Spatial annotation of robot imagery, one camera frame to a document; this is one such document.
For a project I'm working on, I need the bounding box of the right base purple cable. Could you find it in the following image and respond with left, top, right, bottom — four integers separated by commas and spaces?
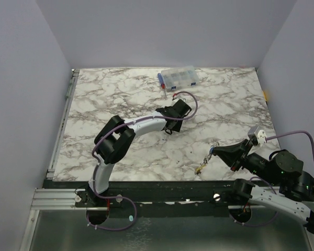
232, 176, 279, 227

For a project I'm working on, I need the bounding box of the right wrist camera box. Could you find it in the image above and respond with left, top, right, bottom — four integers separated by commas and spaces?
248, 125, 266, 146

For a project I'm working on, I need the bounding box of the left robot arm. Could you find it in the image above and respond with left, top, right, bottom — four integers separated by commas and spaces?
75, 99, 192, 207

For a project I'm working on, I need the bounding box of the black mounting rail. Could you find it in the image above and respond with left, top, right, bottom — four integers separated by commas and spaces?
77, 181, 246, 218

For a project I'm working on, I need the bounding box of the blue handled screwdriver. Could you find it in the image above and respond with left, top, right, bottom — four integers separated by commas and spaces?
158, 73, 167, 98

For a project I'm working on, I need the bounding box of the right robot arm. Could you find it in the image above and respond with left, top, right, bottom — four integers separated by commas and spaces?
211, 140, 314, 234

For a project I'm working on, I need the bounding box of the metal side rail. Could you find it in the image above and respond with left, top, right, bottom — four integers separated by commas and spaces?
46, 69, 80, 180

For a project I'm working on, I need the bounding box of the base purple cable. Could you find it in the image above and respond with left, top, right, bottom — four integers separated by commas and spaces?
232, 176, 279, 227
86, 196, 139, 232

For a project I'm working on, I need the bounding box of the yellow key tag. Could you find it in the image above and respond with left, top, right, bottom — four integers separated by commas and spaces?
195, 164, 206, 175

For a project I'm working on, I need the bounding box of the metal key organizer ring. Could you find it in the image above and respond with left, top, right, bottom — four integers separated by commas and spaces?
195, 142, 222, 175

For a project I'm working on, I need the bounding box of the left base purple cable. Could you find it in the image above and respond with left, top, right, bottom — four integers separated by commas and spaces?
86, 196, 139, 232

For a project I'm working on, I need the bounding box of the clear plastic organizer box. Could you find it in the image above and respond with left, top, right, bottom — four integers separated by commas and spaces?
158, 66, 199, 90

